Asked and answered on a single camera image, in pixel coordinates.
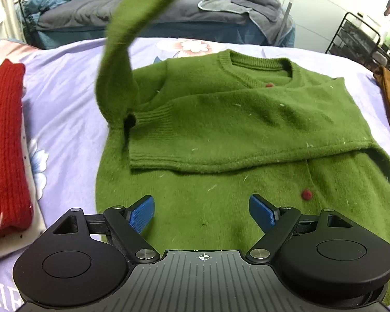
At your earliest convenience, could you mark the grey towel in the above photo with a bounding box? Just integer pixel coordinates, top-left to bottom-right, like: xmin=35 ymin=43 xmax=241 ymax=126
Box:
xmin=198 ymin=0 xmax=295 ymax=45

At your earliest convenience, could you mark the black wire rack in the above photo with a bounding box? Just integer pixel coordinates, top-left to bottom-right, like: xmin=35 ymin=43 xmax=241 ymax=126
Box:
xmin=325 ymin=11 xmax=390 ymax=79

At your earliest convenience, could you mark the purple floral bedsheet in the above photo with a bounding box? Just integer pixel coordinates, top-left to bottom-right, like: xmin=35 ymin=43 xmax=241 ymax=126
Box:
xmin=0 ymin=37 xmax=390 ymax=312

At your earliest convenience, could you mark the red knit sweater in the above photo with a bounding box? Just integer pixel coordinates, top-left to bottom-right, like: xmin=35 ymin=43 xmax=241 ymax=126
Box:
xmin=0 ymin=58 xmax=34 ymax=235

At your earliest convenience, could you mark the grey quilt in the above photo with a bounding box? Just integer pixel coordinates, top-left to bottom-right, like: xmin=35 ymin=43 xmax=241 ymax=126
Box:
xmin=36 ymin=0 xmax=248 ymax=30

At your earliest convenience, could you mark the white pole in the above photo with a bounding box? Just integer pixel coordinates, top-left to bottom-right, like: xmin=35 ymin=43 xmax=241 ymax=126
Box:
xmin=279 ymin=0 xmax=302 ymax=40

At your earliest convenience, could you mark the white bottle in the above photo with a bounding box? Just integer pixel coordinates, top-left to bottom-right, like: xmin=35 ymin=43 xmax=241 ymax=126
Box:
xmin=380 ymin=11 xmax=390 ymax=48

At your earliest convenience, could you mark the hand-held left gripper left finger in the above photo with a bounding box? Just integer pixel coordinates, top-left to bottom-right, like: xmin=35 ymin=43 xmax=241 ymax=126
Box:
xmin=53 ymin=195 xmax=160 ymax=263

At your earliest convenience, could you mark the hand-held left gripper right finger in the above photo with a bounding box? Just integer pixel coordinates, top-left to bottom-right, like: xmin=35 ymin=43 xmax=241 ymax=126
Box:
xmin=246 ymin=194 xmax=353 ymax=263

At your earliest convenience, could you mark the green knit sweater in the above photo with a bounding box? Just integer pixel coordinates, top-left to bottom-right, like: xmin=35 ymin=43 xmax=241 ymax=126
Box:
xmin=94 ymin=0 xmax=390 ymax=307

